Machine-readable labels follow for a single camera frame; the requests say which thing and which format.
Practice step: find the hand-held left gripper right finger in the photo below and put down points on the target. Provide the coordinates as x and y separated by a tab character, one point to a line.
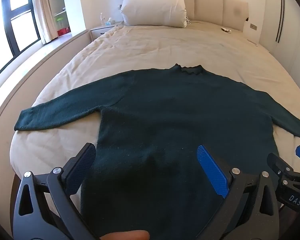
211	170

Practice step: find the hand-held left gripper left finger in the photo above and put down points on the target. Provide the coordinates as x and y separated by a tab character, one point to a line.
81	166

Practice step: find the dark green sweater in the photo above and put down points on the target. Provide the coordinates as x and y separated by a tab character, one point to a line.
170	115

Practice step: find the person's left hand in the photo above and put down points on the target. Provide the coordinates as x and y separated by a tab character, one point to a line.
126	235

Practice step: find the beige window ledge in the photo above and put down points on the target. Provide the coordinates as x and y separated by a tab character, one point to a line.
32	67

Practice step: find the white wardrobe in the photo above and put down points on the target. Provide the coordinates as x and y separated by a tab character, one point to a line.
293	22

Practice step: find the red box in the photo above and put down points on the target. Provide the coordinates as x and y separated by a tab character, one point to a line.
63	32

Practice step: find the bed with beige sheet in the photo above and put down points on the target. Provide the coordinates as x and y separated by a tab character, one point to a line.
152	47

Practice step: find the white nightstand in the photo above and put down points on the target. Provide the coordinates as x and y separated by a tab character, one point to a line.
100	31

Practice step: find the small white crumpled item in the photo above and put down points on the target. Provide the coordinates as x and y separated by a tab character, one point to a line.
226	29

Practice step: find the clear plastic bottle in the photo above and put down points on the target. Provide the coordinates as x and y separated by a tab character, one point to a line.
102	19

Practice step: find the striped cloth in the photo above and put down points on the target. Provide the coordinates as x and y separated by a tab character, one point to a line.
188	20

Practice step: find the black framed window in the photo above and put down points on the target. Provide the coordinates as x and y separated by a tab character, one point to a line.
17	27

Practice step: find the beige curtain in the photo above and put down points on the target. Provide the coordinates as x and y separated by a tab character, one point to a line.
43	12

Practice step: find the beige padded headboard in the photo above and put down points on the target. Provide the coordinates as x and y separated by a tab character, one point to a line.
210	2

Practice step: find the white pillow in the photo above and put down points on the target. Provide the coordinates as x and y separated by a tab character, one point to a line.
152	5

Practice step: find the wall socket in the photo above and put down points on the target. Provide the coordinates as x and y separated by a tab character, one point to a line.
253	26

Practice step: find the white wall shelf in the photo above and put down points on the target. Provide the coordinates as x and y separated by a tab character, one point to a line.
60	5

